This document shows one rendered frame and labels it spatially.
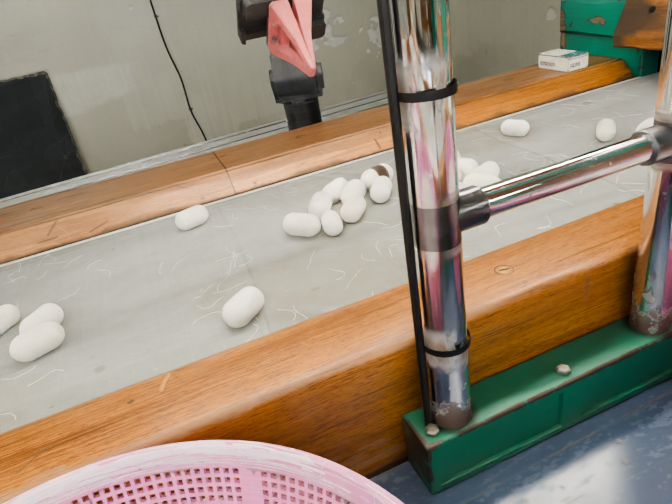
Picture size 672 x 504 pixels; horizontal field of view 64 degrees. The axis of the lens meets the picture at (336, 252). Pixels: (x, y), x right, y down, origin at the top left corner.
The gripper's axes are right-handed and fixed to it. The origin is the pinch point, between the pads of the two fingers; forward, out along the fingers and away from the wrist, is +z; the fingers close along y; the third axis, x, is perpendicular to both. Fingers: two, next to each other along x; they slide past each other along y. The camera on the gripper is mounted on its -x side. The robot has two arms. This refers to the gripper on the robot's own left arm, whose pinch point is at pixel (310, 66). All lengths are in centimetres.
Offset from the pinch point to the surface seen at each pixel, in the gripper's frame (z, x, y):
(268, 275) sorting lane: 22.4, -3.8, -12.9
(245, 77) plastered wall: -129, 151, 33
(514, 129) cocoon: 12.7, 3.0, 20.3
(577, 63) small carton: 3.2, 8.1, 39.1
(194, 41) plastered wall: -141, 135, 14
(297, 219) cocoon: 17.8, -2.3, -8.5
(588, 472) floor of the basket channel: 43.5, -13.1, -1.4
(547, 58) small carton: -0.3, 10.2, 37.5
